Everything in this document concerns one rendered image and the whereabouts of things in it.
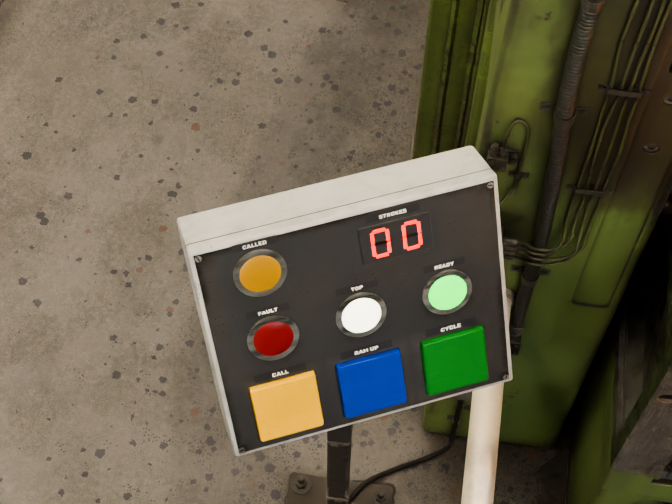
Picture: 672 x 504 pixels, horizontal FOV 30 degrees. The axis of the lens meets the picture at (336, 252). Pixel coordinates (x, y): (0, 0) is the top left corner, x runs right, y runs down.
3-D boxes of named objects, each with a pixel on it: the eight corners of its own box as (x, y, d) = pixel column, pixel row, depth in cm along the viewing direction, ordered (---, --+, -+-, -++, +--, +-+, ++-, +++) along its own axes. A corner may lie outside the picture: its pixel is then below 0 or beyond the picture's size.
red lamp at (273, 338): (292, 362, 137) (291, 345, 133) (250, 356, 138) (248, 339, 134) (297, 336, 139) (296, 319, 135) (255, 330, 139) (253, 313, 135)
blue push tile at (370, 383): (407, 403, 145) (400, 351, 141) (346, 420, 144) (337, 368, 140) (403, 394, 146) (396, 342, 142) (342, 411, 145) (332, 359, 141)
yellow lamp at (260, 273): (280, 298, 133) (278, 279, 129) (236, 292, 133) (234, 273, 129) (285, 272, 134) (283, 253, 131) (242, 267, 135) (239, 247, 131)
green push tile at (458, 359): (489, 380, 146) (485, 328, 142) (428, 397, 145) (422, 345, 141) (484, 371, 148) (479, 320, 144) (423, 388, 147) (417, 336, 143)
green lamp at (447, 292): (464, 316, 140) (468, 298, 136) (423, 310, 140) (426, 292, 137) (467, 291, 142) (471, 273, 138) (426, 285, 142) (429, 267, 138)
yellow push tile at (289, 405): (325, 425, 143) (315, 374, 139) (261, 443, 142) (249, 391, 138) (321, 416, 145) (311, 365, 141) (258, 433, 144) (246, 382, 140)
